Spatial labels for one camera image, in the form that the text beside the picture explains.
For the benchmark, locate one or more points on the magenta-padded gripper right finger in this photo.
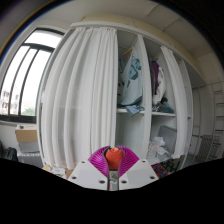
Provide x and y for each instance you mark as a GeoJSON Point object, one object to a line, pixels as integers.
{"type": "Point", "coordinates": [140, 173]}

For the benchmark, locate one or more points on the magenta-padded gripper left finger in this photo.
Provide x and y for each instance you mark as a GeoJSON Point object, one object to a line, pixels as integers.
{"type": "Point", "coordinates": [86, 175]}

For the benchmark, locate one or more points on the colourful patterned cloth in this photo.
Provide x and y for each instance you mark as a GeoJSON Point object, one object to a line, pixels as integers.
{"type": "Point", "coordinates": [160, 170]}

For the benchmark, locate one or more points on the small white printed carton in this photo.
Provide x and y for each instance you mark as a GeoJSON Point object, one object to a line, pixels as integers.
{"type": "Point", "coordinates": [58, 171]}

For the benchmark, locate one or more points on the white shelf unit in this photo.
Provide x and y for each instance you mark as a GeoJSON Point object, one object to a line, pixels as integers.
{"type": "Point", "coordinates": [133, 133]}

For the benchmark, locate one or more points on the white radiator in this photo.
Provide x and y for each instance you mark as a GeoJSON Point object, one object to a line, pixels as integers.
{"type": "Point", "coordinates": [30, 159]}

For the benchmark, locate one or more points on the grey box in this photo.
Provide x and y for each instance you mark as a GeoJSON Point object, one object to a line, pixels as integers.
{"type": "Point", "coordinates": [29, 147]}

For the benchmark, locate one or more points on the brown cardboard box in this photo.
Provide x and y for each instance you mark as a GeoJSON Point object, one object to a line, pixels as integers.
{"type": "Point", "coordinates": [26, 134]}

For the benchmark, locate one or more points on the white curtain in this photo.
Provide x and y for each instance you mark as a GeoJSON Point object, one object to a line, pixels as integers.
{"type": "Point", "coordinates": [80, 96]}

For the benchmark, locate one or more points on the black bag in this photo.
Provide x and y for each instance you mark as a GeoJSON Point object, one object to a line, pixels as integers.
{"type": "Point", "coordinates": [9, 153]}

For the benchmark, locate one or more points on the black-framed window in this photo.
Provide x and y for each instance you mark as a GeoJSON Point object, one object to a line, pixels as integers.
{"type": "Point", "coordinates": [23, 80]}

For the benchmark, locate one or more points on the black metal frame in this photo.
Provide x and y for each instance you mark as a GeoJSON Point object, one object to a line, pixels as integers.
{"type": "Point", "coordinates": [176, 163]}

